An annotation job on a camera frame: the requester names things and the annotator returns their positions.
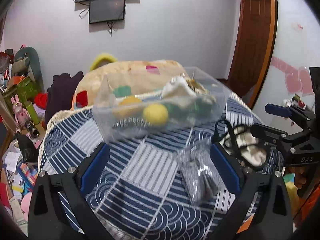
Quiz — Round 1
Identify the black patterned sock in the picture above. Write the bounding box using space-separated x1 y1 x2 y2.
210 118 271 172

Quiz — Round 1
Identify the silver glitter pouch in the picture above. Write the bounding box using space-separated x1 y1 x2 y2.
174 140 225 206

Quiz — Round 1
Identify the yellow ball with chain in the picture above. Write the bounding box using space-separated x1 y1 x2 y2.
143 103 169 126

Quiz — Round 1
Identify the clear plastic storage box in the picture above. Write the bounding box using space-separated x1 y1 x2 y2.
93 66 229 142

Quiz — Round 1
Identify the green knitted sock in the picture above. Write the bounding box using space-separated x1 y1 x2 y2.
164 96 217 124

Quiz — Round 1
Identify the yellow green sponge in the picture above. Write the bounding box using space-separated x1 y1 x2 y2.
112 96 142 119

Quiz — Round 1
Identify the person right hand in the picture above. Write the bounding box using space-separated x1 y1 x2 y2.
294 167 308 189

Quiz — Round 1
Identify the pink plush on floor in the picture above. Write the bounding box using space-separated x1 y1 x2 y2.
21 192 32 221

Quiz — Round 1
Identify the colourful pencil case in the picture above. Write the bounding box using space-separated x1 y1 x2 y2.
17 163 38 191

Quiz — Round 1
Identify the brown wooden door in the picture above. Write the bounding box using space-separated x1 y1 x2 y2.
227 0 278 108

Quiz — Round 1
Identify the black flashlight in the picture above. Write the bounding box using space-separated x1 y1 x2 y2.
24 121 40 138

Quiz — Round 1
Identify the blue white patterned tablecloth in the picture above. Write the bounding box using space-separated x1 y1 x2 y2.
39 107 282 239

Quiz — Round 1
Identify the pink rabbit plush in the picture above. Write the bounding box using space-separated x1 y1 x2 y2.
11 94 30 128

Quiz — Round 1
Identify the green bottle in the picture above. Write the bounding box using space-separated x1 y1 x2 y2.
25 101 40 125

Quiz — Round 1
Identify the red cloth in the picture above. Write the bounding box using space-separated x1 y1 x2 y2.
34 93 48 109

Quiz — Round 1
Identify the dark purple garment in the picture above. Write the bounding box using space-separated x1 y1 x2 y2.
44 71 84 125

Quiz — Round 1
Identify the green cardboard box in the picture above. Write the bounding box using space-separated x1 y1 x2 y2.
3 77 42 108

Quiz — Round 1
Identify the beige patterned blanket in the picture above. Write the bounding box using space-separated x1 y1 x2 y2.
72 59 190 111

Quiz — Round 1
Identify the grey green plush toy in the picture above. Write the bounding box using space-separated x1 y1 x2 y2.
12 47 43 87

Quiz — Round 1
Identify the yellow chair back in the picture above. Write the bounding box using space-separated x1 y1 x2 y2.
89 53 118 72

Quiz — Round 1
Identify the small wall monitor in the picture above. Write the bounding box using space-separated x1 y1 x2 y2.
89 0 126 24

